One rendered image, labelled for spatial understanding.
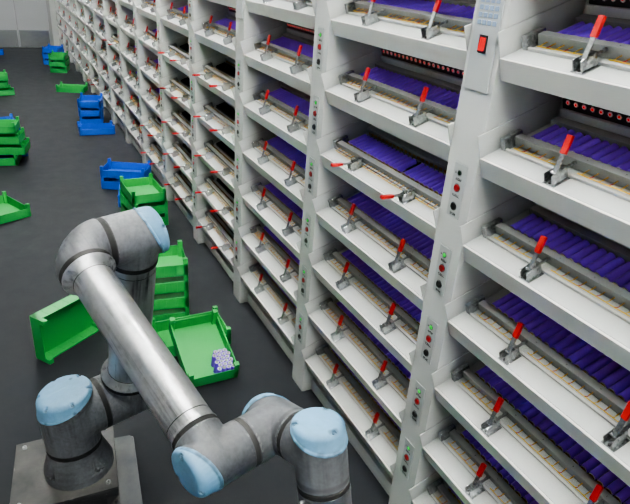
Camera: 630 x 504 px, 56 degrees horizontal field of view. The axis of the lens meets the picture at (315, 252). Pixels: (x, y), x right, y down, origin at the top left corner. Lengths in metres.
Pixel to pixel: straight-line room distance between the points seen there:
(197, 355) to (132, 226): 1.17
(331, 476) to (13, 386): 1.70
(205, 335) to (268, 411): 1.46
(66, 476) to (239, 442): 0.91
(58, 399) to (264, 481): 0.69
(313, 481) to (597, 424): 0.54
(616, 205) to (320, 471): 0.66
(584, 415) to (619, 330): 0.20
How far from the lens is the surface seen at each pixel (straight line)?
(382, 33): 1.57
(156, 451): 2.13
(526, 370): 1.32
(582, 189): 1.15
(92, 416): 1.78
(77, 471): 1.85
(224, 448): 1.02
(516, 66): 1.21
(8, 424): 2.35
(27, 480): 1.96
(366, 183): 1.65
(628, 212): 1.09
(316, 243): 2.00
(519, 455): 1.42
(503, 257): 1.30
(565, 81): 1.14
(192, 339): 2.49
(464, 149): 1.31
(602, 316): 1.17
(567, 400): 1.27
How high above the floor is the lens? 1.49
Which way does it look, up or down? 26 degrees down
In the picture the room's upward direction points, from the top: 4 degrees clockwise
